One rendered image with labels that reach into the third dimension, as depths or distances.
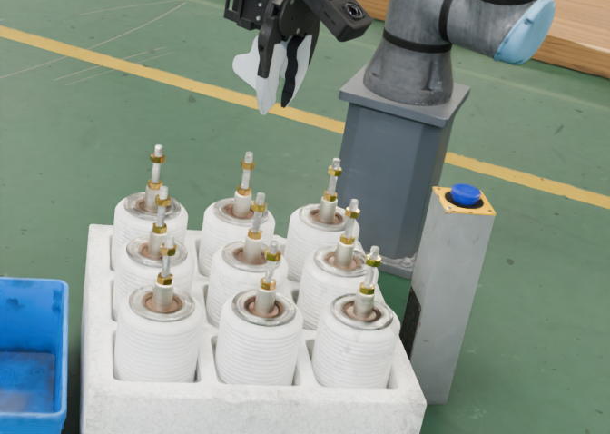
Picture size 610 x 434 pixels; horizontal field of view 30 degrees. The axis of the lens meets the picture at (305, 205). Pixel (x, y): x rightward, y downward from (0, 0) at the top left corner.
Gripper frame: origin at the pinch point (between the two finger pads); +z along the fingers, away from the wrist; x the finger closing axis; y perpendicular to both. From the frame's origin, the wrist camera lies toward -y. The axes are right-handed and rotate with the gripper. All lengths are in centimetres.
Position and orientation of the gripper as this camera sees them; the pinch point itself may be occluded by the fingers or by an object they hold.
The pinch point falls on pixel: (280, 102)
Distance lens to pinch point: 133.3
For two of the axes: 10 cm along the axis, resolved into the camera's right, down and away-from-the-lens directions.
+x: -5.9, 2.8, -7.6
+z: -1.6, 8.8, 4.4
